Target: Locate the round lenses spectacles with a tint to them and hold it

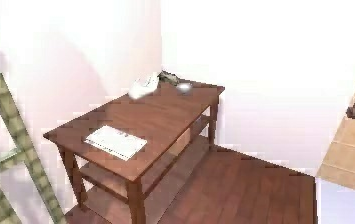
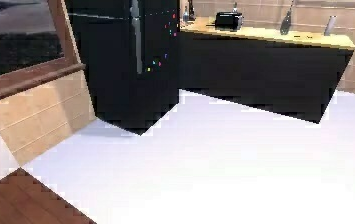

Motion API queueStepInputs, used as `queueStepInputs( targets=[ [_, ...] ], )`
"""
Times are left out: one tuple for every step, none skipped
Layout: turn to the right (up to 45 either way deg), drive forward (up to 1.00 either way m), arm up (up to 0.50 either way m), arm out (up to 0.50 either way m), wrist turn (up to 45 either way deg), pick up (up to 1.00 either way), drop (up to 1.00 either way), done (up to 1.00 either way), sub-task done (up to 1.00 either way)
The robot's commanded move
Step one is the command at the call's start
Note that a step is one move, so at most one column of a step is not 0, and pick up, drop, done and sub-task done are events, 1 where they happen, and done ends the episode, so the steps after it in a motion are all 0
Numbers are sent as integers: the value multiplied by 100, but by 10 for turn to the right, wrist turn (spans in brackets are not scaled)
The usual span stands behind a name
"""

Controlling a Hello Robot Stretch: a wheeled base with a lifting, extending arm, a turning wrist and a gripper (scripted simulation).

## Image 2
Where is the small blue bottle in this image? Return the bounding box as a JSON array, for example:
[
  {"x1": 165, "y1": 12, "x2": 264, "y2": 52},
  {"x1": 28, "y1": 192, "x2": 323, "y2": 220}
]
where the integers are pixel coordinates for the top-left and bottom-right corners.
[{"x1": 182, "y1": 5, "x2": 191, "y2": 24}]

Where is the black cabinet with wooden top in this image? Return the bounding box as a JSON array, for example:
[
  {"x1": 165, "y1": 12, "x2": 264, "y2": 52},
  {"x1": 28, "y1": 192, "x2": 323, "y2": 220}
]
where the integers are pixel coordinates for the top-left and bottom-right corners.
[{"x1": 178, "y1": 16, "x2": 355, "y2": 124}]

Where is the black fridge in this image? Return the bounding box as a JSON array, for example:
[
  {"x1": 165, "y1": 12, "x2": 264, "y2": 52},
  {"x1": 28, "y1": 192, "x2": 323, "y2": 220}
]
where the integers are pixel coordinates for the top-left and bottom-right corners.
[{"x1": 64, "y1": 0, "x2": 181, "y2": 136}]

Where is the tall dark bottle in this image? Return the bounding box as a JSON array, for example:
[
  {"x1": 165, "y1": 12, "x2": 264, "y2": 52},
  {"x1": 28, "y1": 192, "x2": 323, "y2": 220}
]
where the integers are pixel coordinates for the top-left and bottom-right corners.
[{"x1": 187, "y1": 0, "x2": 197, "y2": 22}]

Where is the black toaster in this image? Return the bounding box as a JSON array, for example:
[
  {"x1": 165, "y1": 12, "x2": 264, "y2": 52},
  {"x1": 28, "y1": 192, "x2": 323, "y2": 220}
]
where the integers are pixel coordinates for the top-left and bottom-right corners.
[{"x1": 214, "y1": 11, "x2": 245, "y2": 32}]

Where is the grey cylinder shaker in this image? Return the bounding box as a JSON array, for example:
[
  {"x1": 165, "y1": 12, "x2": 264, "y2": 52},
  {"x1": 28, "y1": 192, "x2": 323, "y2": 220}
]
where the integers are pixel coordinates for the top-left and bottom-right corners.
[{"x1": 323, "y1": 15, "x2": 338, "y2": 37}]

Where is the grey fridge handle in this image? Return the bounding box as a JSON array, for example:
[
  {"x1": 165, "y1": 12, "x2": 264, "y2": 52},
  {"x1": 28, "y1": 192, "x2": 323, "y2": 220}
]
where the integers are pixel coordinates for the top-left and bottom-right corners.
[{"x1": 130, "y1": 0, "x2": 144, "y2": 75}]

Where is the wooden framed window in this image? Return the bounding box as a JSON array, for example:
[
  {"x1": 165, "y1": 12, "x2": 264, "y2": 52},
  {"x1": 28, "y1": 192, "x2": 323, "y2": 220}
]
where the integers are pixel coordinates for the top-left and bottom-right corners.
[{"x1": 0, "y1": 0, "x2": 87, "y2": 105}]

